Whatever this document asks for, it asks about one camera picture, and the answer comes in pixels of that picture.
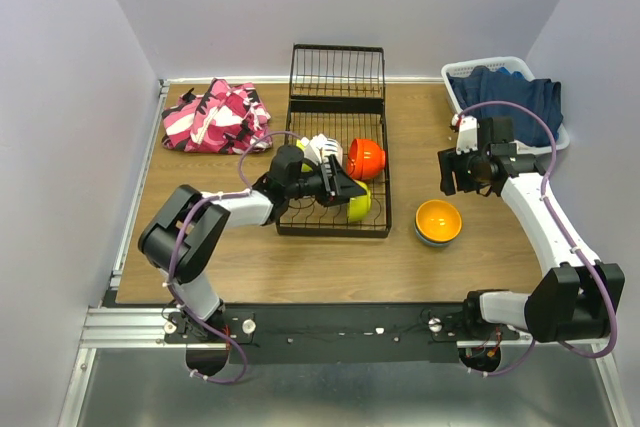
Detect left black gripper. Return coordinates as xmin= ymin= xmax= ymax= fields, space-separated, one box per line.
xmin=286 ymin=154 xmax=367 ymax=207

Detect lime green bowl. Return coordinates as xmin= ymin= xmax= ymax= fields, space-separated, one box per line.
xmin=295 ymin=137 xmax=313 ymax=173
xmin=347 ymin=180 xmax=372 ymax=223

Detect orange bowl top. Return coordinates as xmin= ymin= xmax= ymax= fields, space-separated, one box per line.
xmin=346 ymin=138 xmax=386 ymax=181

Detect white pink bowl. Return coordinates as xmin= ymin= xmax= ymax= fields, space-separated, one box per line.
xmin=320 ymin=137 xmax=344 ymax=166

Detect yellow orange bowl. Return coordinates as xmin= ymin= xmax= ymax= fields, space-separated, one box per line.
xmin=414 ymin=199 xmax=462 ymax=242

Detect blue bowl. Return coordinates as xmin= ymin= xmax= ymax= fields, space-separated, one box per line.
xmin=414 ymin=227 xmax=453 ymax=248

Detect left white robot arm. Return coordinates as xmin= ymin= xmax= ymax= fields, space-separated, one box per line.
xmin=138 ymin=144 xmax=366 ymax=342

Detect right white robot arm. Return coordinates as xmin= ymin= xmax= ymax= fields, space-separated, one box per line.
xmin=438 ymin=115 xmax=625 ymax=344

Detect dark blue jeans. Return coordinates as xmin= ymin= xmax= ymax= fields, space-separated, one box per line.
xmin=447 ymin=66 xmax=563 ymax=148

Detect white plastic basket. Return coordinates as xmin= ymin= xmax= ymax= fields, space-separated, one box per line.
xmin=441 ymin=56 xmax=570 ymax=155

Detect pink camouflage cloth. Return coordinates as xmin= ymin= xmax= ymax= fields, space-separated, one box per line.
xmin=162 ymin=79 xmax=272 ymax=155

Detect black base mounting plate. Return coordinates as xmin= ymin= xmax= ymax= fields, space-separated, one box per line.
xmin=164 ymin=301 xmax=521 ymax=366

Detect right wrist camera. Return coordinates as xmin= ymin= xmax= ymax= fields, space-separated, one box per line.
xmin=451 ymin=114 xmax=478 ymax=155

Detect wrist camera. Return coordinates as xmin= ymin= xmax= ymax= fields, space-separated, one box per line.
xmin=307 ymin=134 xmax=327 ymax=165
xmin=451 ymin=114 xmax=478 ymax=155

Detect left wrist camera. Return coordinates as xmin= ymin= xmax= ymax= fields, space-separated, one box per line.
xmin=307 ymin=134 xmax=327 ymax=165

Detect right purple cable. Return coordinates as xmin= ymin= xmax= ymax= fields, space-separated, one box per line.
xmin=452 ymin=100 xmax=619 ymax=378

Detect purple cable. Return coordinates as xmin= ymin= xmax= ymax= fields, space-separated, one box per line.
xmin=167 ymin=130 xmax=304 ymax=385
xmin=452 ymin=100 xmax=619 ymax=378

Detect black wire dish rack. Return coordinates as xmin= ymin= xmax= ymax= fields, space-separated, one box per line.
xmin=276 ymin=43 xmax=392 ymax=238

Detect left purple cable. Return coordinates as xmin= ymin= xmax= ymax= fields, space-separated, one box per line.
xmin=167 ymin=130 xmax=304 ymax=385

